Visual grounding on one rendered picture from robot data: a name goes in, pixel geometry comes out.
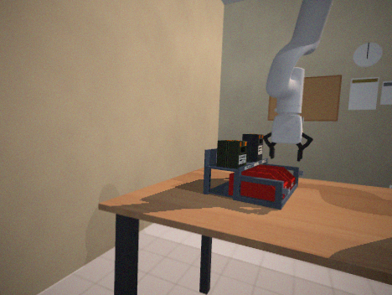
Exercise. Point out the olive green tool case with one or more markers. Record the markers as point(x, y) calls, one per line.
point(231, 153)

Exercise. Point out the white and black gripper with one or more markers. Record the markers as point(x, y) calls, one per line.
point(287, 128)

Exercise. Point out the dark grey tool case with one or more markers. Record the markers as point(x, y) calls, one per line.
point(254, 146)

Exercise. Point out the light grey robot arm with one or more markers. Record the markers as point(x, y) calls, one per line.
point(310, 24)

